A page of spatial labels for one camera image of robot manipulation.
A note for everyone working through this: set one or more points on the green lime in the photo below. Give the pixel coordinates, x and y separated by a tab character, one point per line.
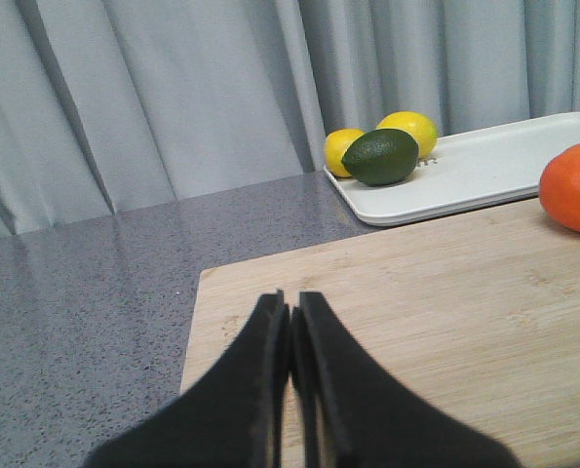
381	157

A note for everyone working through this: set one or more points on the yellow lemon right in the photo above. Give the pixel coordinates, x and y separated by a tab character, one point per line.
418	125

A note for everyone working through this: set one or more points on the orange mandarin fruit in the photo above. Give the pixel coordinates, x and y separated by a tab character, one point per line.
559	188

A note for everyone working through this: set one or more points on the wooden cutting board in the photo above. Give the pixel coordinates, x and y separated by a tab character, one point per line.
479	313

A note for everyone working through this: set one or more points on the white rectangular tray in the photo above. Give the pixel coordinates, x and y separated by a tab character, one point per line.
467	171

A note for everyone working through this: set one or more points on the yellow lemon left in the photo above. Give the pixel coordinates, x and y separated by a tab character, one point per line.
336	145

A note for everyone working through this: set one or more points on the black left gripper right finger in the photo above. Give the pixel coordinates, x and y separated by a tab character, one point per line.
356	414

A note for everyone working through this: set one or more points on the yellow lemon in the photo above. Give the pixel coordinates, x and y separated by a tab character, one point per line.
336	145
418	125

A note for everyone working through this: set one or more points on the grey curtain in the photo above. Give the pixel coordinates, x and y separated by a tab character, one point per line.
111	106

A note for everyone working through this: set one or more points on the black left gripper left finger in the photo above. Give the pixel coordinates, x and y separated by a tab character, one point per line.
231	417

